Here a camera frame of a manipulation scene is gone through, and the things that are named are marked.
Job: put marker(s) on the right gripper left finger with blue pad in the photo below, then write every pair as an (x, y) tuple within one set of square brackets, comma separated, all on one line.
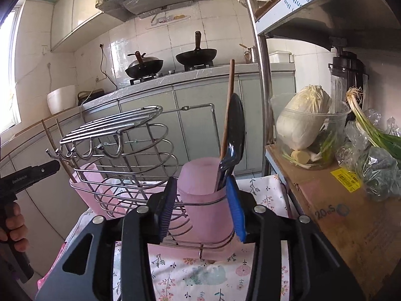
[(147, 224)]

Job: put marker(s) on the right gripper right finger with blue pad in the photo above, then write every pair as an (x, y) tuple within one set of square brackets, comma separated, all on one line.
[(255, 223)]

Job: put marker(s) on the metal wire utensil rack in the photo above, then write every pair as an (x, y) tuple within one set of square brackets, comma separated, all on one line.
[(106, 143)]

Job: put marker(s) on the light wooden chopstick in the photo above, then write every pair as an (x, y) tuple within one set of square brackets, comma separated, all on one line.
[(231, 81), (63, 163)]

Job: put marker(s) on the black plastic spoon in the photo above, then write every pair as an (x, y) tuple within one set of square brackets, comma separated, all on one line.
[(235, 141)]

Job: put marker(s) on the grey kitchen base cabinets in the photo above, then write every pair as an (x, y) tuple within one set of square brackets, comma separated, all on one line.
[(192, 119)]

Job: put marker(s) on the left hand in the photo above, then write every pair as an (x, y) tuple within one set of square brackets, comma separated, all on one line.
[(18, 230)]

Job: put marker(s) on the pink drip tray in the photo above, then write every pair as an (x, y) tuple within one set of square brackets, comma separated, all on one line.
[(116, 198)]

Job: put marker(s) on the pink cup right side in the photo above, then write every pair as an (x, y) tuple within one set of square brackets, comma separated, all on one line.
[(207, 207)]

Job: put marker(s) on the pink cup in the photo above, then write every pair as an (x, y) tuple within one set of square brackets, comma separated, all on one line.
[(87, 185), (207, 207)]

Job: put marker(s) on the pink cup left side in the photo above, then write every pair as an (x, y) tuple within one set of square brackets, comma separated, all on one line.
[(87, 185)]

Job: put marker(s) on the floral animal print cloth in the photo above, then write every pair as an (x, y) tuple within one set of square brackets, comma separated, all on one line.
[(192, 279)]

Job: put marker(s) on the cardboard sheet on shelf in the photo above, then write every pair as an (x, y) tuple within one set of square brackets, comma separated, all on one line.
[(366, 233)]

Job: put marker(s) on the clear tub with cabbage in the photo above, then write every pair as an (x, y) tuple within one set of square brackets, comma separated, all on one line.
[(309, 126)]

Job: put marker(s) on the bagged green vegetables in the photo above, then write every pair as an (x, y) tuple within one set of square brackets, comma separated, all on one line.
[(375, 167)]

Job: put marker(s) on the gas stove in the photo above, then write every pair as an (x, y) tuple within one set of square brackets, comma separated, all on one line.
[(133, 81)]

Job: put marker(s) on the dark box on counter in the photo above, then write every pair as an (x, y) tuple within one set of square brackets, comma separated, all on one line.
[(86, 96)]

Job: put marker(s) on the white rice cooker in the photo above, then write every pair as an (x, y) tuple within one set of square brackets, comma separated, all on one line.
[(62, 99)]

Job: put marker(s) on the lidded black wok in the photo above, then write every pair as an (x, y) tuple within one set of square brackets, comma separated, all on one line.
[(143, 66)]

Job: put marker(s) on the white rectangular container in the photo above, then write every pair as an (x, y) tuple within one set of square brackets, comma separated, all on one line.
[(281, 57)]

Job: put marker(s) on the small metal kettle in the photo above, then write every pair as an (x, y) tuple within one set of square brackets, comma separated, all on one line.
[(249, 53)]

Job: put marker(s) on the black blender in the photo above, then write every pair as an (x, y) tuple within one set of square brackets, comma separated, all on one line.
[(346, 71)]

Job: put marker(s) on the black wok wooden handle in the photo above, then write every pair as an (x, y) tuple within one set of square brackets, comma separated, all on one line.
[(198, 56)]

